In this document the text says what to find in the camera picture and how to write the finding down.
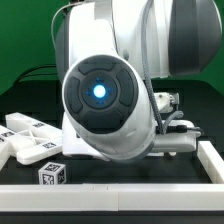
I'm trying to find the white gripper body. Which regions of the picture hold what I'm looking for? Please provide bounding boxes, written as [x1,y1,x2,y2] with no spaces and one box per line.
[61,111,203,158]

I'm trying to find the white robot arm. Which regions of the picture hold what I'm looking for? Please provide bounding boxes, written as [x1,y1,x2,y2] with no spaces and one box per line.
[55,0,222,163]

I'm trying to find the small white tagged cube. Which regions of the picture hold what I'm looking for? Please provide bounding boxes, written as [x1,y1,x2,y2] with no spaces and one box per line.
[38,162,67,185]

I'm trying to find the white chair back frame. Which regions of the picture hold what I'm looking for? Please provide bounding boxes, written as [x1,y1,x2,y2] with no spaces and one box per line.
[0,112,62,170]

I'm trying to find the white front fence rail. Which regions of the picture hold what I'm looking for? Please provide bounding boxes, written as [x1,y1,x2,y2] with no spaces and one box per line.
[0,184,224,212]

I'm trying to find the white fence rail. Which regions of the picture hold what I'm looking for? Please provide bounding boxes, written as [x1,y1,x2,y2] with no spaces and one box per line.
[0,184,224,212]
[197,141,224,184]

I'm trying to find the black cables on table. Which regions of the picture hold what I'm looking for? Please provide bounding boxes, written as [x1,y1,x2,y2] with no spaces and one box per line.
[14,63,58,84]

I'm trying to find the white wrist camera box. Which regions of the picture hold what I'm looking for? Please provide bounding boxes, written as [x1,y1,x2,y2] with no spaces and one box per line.
[154,92,179,114]

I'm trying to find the grey cable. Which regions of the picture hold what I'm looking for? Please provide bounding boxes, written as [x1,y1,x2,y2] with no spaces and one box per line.
[50,1,73,44]

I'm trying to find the white right fence rail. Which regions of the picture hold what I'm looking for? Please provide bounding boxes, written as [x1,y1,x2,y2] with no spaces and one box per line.
[197,141,224,184]

